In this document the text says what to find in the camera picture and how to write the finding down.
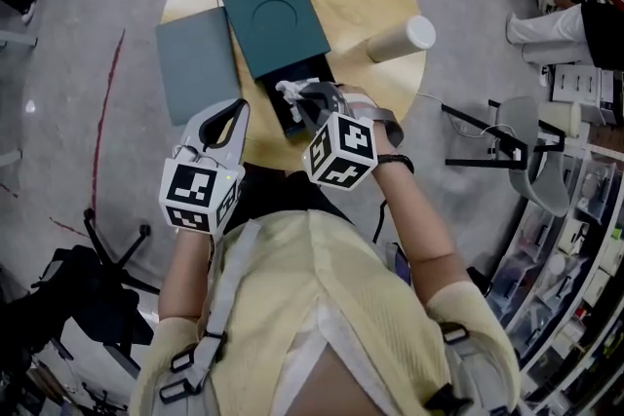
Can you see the person's yellow knitted top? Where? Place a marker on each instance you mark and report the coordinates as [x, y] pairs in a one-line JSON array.
[[302, 287]]

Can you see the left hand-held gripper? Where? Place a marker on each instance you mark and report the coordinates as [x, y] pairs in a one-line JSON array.
[[190, 187]]

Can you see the person's black trousers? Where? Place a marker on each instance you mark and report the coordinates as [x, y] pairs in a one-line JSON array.
[[287, 195]]

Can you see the white cylindrical container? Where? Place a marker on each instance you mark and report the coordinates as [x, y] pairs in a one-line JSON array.
[[395, 44]]

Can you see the grey rectangular mat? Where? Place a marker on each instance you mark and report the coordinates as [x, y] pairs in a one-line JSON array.
[[195, 63]]

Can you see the person's left forearm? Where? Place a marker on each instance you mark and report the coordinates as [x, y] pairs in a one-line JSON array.
[[185, 273]]

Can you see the white shelf with clear bins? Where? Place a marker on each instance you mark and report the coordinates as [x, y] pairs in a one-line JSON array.
[[536, 258]]

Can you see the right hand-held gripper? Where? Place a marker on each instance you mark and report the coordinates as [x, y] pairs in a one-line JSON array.
[[346, 146]]

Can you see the dark green drawer box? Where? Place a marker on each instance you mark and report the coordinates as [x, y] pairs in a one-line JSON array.
[[268, 14]]

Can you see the person's right forearm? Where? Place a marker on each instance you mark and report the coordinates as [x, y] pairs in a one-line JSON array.
[[414, 229]]

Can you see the black office chair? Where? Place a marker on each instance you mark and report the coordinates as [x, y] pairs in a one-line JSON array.
[[92, 287]]

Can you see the grey chair with black legs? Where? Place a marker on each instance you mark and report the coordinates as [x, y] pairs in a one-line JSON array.
[[546, 180]]

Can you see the person's right hand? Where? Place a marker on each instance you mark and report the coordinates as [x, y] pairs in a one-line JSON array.
[[361, 101]]

